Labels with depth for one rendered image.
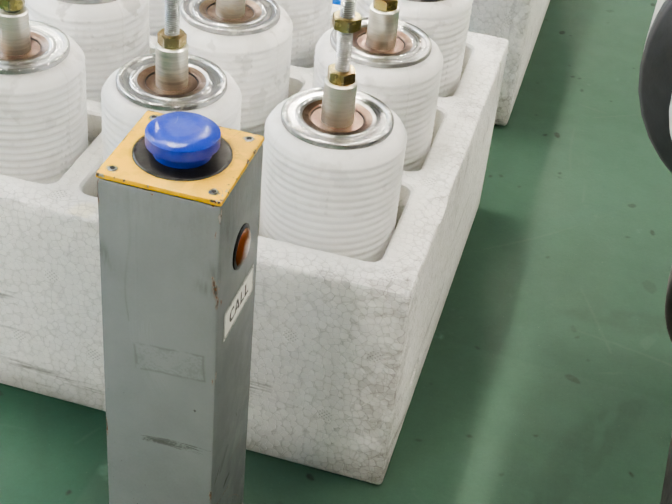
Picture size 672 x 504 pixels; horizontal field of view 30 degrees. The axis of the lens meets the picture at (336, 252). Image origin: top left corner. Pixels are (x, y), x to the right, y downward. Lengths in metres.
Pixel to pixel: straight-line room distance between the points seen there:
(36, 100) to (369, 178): 0.24
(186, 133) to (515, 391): 0.45
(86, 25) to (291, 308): 0.28
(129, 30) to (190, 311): 0.35
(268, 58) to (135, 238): 0.30
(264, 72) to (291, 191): 0.15
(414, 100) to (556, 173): 0.40
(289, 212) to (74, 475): 0.25
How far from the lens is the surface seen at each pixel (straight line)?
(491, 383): 1.03
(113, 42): 0.99
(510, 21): 1.30
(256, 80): 0.95
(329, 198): 0.82
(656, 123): 0.58
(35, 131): 0.90
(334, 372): 0.87
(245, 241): 0.69
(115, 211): 0.67
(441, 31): 1.02
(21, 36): 0.90
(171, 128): 0.67
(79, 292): 0.90
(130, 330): 0.72
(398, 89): 0.91
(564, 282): 1.15
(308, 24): 1.06
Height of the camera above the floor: 0.68
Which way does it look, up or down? 37 degrees down
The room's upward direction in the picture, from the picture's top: 6 degrees clockwise
